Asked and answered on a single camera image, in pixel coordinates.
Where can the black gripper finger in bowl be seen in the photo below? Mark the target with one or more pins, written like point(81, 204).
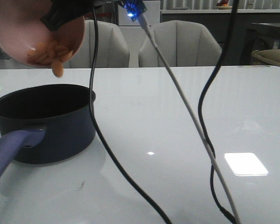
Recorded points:
point(64, 11)

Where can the orange ham slices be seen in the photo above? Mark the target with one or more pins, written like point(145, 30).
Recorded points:
point(52, 53)

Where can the pink bowl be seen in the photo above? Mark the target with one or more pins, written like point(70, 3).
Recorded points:
point(21, 29)

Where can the left grey upholstered chair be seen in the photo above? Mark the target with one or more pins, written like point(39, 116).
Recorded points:
point(113, 51)

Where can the grey upholstered chair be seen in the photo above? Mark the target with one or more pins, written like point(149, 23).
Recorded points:
point(186, 44)
point(113, 51)

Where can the blue lit circuit board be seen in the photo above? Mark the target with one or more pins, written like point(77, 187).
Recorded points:
point(134, 8)

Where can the white cabinet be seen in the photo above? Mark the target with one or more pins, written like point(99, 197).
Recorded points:
point(132, 31)

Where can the dark blue saucepan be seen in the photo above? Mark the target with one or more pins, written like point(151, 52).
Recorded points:
point(45, 124)

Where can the right grey upholstered chair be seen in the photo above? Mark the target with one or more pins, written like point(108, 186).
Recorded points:
point(186, 44)

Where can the dark grey counter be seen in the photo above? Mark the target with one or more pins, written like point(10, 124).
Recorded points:
point(217, 37)

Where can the fruit plate on counter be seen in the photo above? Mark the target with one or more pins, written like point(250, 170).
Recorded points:
point(224, 5)

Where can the dark side table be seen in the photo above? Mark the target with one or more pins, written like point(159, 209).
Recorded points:
point(259, 36)

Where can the beige cushion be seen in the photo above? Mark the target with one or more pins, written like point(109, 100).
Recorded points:
point(266, 57)

